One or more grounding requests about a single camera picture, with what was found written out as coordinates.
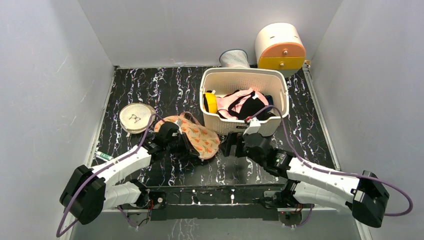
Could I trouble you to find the yellow garment in basket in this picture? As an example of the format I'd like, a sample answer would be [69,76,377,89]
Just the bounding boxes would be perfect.
[202,91,218,114]

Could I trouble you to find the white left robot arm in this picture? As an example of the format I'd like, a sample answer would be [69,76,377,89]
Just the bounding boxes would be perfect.
[59,121,200,225]

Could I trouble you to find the white mesh cylinder bag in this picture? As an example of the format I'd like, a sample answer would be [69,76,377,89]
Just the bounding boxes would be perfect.
[219,49,250,68]

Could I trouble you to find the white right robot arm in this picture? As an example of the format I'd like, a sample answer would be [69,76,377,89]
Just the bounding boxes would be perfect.
[219,132,390,228]

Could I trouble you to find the dark blue garment in basket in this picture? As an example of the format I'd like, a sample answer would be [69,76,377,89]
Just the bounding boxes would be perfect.
[265,95,274,112]

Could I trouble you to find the aluminium front frame rail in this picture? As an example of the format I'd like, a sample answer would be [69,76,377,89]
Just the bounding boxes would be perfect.
[63,187,365,214]

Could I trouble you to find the pink bra in basket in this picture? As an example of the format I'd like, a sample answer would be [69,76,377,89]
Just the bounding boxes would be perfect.
[216,88,270,120]

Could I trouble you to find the green white tube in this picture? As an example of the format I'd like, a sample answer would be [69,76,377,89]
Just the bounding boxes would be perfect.
[95,151,113,161]

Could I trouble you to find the round beige mesh laundry bag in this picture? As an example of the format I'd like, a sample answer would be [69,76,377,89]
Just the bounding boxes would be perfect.
[119,103,156,137]

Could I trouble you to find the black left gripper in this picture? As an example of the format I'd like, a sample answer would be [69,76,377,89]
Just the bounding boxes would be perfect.
[165,132,200,161]

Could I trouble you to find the cream orange drawer box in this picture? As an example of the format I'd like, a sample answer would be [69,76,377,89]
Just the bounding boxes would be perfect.
[254,22,306,78]

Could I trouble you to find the orange floral bra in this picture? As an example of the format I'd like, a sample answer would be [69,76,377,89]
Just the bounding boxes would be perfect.
[154,111,220,160]

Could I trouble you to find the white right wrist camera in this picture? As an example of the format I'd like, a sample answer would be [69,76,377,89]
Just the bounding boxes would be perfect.
[243,116,261,136]

